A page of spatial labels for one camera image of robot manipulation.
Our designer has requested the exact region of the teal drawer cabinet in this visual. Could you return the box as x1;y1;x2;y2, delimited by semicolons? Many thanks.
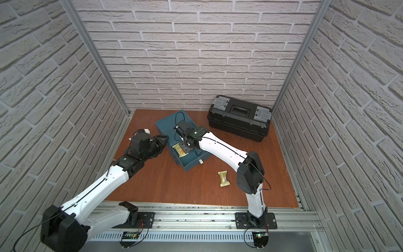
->
155;110;196;148

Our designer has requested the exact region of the yellow cookie packet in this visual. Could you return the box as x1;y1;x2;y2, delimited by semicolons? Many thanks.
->
172;143;187;158
218;171;230;187

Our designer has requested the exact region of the teal top drawer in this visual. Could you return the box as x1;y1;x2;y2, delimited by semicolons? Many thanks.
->
167;139;212;171

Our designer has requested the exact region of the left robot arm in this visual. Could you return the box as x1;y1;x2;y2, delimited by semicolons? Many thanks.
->
41;129;169;252

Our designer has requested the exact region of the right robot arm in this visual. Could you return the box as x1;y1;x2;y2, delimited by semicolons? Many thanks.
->
173;120;267;227

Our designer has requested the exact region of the black plastic toolbox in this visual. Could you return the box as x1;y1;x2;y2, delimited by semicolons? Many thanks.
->
207;96;272;142

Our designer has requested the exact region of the left controller board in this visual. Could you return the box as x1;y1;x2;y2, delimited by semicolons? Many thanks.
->
120;232;142;248

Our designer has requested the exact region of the controller board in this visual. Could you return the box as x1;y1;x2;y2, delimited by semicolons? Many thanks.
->
252;232;269;249
120;232;142;248

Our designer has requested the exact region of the left corner aluminium profile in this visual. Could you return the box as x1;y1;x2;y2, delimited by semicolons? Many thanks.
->
60;0;130;117

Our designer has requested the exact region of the corner aluminium profile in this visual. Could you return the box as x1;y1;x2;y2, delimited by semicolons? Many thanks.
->
60;0;130;117
272;0;332;115

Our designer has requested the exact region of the right controller board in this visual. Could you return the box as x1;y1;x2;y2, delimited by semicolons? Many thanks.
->
252;232;269;249

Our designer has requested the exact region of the right corner aluminium profile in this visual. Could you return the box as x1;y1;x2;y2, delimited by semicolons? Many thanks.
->
272;0;332;115

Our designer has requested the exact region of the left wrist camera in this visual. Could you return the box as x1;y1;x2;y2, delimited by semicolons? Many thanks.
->
135;129;150;134

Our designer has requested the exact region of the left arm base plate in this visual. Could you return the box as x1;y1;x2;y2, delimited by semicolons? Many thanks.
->
113;212;155;229

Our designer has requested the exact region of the aluminium mounting rail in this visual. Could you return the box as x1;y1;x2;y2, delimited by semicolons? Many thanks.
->
64;202;325;234

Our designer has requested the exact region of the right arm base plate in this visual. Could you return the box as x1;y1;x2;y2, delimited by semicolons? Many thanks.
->
235;212;278;230

